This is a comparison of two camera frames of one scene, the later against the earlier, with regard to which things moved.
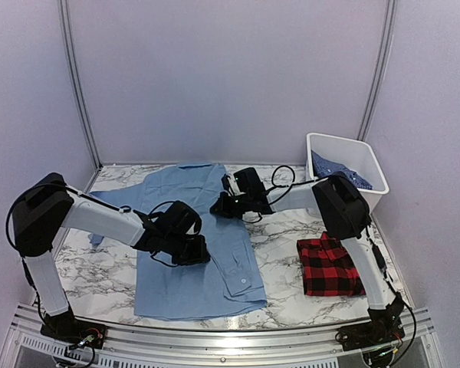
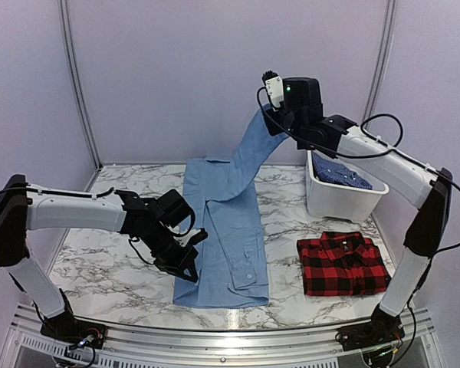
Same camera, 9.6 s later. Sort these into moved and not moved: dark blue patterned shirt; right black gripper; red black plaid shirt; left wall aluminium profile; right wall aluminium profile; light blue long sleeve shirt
Moved: light blue long sleeve shirt; right black gripper
Not moved: dark blue patterned shirt; right wall aluminium profile; left wall aluminium profile; red black plaid shirt
